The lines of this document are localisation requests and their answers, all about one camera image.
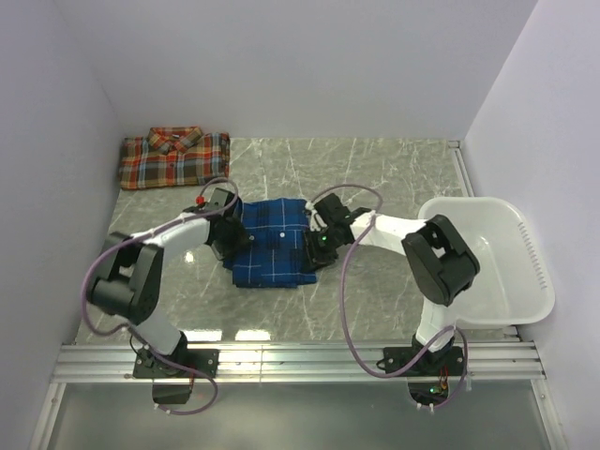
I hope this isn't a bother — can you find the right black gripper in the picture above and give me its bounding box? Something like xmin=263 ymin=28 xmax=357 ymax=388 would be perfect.
xmin=300 ymin=225 xmax=341 ymax=274

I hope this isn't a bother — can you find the blue plaid long sleeve shirt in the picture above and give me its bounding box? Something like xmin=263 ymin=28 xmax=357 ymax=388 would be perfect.
xmin=223 ymin=198 xmax=317 ymax=289

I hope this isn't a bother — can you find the orange plaid shirt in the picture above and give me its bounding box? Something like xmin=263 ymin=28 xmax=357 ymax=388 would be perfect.
xmin=118 ymin=127 xmax=231 ymax=190

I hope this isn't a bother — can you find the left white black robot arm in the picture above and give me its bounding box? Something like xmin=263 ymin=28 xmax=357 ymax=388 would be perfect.
xmin=82 ymin=187 xmax=249 ymax=377

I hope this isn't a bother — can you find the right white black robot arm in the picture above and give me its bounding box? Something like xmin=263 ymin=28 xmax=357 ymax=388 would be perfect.
xmin=302 ymin=193 xmax=480 ymax=375

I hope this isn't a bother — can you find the white plastic basin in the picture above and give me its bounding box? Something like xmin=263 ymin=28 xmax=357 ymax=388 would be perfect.
xmin=418 ymin=197 xmax=555 ymax=329

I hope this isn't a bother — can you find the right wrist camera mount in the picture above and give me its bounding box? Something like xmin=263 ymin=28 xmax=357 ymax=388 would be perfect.
xmin=305 ymin=201 xmax=328 ymax=232

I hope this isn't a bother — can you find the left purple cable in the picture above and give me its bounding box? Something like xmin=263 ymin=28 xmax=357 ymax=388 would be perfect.
xmin=82 ymin=176 xmax=243 ymax=415

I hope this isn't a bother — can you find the purple cable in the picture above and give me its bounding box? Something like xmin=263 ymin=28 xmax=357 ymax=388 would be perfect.
xmin=82 ymin=176 xmax=243 ymax=415
xmin=311 ymin=183 xmax=470 ymax=413

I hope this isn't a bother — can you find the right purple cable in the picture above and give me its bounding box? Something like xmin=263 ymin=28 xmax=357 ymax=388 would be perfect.
xmin=311 ymin=183 xmax=470 ymax=413

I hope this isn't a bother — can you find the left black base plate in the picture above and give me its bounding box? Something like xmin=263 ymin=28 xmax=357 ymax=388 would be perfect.
xmin=132 ymin=349 xmax=219 ymax=379

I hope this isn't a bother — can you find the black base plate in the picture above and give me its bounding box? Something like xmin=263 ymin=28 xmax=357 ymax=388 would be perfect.
xmin=132 ymin=349 xmax=219 ymax=379
xmin=376 ymin=346 xmax=467 ymax=378

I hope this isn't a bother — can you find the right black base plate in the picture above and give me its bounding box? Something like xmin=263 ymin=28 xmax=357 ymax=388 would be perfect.
xmin=376 ymin=346 xmax=467 ymax=378

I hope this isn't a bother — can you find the aluminium mounting rail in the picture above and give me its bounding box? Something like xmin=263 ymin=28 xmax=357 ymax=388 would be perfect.
xmin=51 ymin=340 xmax=546 ymax=383

